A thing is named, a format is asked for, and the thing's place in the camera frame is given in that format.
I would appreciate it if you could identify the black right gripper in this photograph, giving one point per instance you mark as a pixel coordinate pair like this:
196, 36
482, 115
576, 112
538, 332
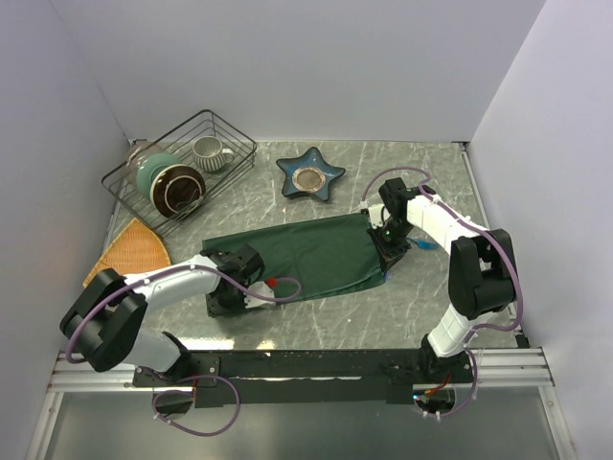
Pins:
389, 256

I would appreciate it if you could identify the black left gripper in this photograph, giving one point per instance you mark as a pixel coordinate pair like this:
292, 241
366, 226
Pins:
215, 308

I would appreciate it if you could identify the dark green cloth napkin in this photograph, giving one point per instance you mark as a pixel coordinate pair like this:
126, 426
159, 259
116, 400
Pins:
328, 256

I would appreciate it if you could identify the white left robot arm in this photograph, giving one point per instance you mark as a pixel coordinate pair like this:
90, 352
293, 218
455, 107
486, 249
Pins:
105, 325

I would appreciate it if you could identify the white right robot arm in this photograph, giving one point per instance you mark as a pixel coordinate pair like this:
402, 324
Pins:
482, 279

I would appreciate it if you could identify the blue metal fork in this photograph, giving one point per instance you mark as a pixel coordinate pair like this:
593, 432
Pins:
422, 244

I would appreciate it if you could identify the dark brown ceramic bowl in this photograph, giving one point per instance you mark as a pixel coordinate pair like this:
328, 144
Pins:
175, 188

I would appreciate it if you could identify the blue star-shaped ceramic dish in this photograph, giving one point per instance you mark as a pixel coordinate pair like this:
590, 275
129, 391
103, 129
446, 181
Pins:
308, 175

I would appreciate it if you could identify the orange woven fan-shaped mat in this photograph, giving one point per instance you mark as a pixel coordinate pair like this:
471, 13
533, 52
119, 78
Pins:
136, 249

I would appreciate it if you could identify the striped grey ceramic mug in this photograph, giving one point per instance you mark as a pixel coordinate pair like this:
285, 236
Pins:
210, 155

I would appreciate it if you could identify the green ceramic bowl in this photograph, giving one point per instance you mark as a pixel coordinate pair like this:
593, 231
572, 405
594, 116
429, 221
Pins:
150, 168

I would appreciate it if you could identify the clear glass jar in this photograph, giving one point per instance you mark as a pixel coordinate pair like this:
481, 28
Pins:
139, 152

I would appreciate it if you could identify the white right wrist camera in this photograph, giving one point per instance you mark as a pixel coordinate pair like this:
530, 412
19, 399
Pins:
376, 214

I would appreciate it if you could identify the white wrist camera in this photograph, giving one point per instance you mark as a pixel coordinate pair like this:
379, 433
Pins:
376, 214
259, 295

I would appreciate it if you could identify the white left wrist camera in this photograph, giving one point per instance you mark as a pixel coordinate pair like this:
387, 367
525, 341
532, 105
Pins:
259, 295

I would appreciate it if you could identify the black wire dish rack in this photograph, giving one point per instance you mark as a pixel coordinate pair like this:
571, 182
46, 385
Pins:
179, 142

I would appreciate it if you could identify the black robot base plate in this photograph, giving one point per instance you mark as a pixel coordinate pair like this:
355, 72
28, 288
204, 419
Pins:
310, 376

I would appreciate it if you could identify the aluminium frame rail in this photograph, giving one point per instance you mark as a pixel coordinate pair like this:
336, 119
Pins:
513, 368

